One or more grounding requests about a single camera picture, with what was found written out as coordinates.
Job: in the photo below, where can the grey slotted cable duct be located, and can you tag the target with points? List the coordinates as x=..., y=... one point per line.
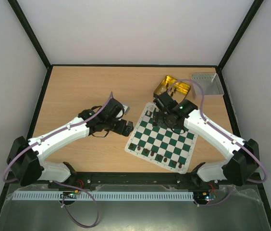
x=102, y=196

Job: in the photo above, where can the gold metal tin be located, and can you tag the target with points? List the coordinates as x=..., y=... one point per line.
x=178, y=92

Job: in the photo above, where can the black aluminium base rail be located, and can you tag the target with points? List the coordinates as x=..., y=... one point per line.
x=187, y=181

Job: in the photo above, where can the green white chess board mat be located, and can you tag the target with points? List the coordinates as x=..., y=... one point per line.
x=174, y=145

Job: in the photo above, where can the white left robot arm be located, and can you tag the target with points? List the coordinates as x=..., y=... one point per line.
x=27, y=158

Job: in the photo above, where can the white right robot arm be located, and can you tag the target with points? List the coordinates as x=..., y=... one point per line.
x=241, y=156

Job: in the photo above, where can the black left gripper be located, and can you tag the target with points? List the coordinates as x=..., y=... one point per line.
x=128, y=131

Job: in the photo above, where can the silver pink tin lid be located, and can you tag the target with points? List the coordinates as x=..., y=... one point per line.
x=210, y=83

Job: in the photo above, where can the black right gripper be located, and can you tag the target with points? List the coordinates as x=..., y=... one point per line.
x=158, y=119

